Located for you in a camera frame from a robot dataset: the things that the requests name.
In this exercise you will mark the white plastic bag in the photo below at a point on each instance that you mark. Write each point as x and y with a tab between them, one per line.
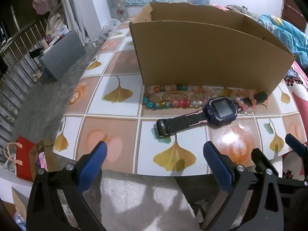
113	23

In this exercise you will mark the open cardboard carton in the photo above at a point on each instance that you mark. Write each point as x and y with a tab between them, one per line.
19	202

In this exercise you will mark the metal railing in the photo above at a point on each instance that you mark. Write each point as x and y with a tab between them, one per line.
21	43

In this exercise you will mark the pile of clothes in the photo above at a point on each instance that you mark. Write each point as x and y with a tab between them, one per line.
54	19

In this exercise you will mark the gold hoop earring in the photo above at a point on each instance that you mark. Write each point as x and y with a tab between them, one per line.
197	94

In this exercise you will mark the dark blue smartwatch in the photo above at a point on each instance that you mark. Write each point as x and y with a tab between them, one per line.
220	108

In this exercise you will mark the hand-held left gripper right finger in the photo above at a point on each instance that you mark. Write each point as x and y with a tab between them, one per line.
217	168

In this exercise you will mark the brown paper bag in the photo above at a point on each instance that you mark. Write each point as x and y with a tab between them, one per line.
48	158

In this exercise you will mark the hanging pink garment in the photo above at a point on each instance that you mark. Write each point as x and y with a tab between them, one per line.
41	0

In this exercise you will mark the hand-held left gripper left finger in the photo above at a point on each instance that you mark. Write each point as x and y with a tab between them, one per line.
93	166

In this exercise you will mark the grey box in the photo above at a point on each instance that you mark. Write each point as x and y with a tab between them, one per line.
65	57

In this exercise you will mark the white fluffy rug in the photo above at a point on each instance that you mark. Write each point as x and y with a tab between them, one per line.
144	197

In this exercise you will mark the blue blanket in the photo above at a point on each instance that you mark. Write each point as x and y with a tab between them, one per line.
284	31

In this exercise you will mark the red gift bag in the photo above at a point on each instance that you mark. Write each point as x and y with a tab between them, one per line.
24	158

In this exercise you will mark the dark red door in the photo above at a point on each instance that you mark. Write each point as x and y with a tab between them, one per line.
292	12

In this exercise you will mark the brown cardboard box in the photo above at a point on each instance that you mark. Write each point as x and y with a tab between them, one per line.
204	60

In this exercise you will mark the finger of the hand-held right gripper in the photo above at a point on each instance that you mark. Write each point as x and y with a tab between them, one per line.
294	144
261	160

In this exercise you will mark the white curtain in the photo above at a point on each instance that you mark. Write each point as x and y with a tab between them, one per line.
69	4

